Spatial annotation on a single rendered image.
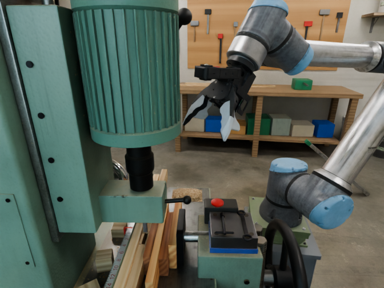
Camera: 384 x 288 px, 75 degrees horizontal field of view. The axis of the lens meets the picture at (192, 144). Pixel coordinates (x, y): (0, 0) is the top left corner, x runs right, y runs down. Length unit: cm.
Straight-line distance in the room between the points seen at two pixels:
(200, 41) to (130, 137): 335
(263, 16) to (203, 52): 308
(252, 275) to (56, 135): 48
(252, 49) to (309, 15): 321
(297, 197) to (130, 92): 80
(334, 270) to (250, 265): 149
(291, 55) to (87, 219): 62
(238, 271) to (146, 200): 24
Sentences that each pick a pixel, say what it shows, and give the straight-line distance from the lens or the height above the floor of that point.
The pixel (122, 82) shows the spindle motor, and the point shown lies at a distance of 42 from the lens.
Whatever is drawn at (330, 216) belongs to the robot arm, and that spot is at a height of 81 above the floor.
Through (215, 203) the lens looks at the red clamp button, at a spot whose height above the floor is 102.
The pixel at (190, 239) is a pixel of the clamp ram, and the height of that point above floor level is 95.
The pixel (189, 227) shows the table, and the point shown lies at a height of 90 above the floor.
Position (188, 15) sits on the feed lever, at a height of 142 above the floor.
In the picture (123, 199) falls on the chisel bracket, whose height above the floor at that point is 106.
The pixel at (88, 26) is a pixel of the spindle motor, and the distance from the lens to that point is 44.
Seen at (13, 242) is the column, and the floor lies 101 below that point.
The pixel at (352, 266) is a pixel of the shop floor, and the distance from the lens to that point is 214.
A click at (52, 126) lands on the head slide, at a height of 123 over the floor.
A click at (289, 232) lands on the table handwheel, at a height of 95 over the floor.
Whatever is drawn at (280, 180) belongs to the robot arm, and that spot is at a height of 84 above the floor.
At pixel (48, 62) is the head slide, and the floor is 134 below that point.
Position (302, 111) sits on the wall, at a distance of 396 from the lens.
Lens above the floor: 136
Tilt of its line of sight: 21 degrees down
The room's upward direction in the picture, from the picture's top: straight up
